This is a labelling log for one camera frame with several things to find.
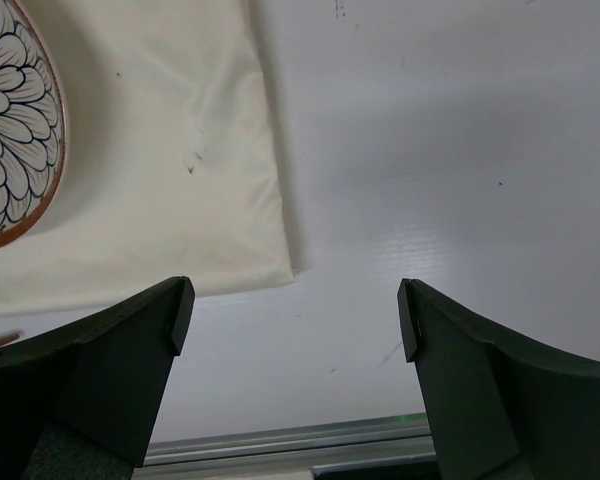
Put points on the aluminium front rail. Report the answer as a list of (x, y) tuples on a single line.
[(396, 438)]

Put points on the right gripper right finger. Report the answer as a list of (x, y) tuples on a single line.
[(499, 404)]

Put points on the cream cloth napkin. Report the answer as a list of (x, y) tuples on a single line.
[(171, 166)]

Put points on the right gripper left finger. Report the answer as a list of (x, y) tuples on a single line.
[(81, 401)]

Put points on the copper knife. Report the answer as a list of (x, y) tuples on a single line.
[(0, 342)]

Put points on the floral patterned ceramic plate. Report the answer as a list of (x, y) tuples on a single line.
[(33, 124)]

